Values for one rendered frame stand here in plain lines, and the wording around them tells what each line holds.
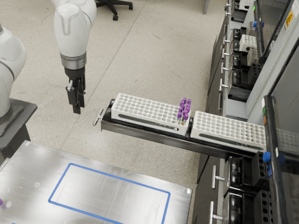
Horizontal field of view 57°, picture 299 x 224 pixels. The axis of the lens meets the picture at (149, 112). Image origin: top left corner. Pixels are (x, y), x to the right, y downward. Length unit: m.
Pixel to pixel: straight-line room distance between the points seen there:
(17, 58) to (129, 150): 1.04
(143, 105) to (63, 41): 0.38
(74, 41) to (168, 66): 1.94
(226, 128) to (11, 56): 0.90
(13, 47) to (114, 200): 0.76
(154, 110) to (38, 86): 1.62
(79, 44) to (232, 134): 0.63
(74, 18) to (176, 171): 1.33
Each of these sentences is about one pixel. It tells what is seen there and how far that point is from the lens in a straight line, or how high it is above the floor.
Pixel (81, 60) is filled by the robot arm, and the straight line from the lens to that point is 1.00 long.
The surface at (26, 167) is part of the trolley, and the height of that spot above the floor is 0.82.
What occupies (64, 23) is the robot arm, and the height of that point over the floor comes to 1.18.
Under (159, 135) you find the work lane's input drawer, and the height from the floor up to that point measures 0.80.
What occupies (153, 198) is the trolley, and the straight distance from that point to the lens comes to 0.90.
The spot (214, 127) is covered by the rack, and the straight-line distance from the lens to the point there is 1.07.
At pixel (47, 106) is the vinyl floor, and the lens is 2.36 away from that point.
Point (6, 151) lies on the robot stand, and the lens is 1.35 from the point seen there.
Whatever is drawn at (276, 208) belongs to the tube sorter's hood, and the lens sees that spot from 0.79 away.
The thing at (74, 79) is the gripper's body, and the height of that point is 0.95.
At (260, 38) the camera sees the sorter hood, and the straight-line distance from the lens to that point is 1.42.
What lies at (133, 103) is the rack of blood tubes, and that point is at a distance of 1.09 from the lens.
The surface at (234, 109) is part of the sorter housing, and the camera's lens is 1.37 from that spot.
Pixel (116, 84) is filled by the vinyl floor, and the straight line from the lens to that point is 2.51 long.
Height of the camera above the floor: 1.61
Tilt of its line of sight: 45 degrees down
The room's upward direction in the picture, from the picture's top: 8 degrees clockwise
